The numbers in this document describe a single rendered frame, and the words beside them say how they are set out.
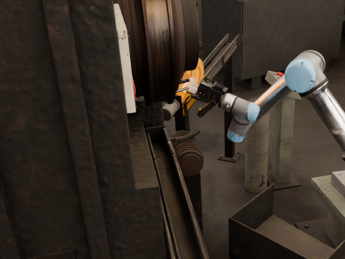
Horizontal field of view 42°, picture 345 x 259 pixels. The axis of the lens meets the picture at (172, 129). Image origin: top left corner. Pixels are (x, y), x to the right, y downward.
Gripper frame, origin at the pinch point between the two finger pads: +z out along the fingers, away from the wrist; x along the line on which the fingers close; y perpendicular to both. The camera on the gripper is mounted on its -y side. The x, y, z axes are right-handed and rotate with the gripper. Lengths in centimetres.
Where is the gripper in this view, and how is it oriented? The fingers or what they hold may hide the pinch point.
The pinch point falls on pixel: (181, 86)
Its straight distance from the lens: 198.8
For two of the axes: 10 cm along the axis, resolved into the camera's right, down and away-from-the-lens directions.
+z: -8.8, -4.1, 2.4
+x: -4.2, 4.4, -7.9
